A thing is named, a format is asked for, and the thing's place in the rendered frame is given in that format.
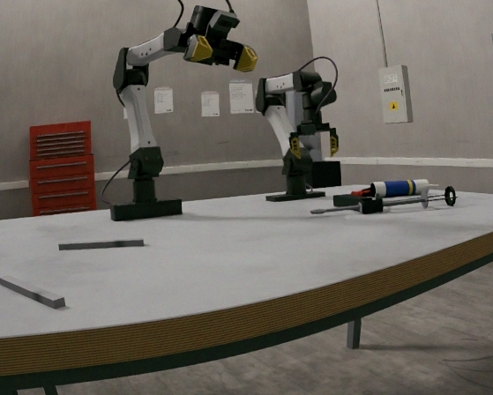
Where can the white and blue sealant cartridge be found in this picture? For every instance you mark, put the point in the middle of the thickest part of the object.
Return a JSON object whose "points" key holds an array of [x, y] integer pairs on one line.
{"points": [[400, 188]]}

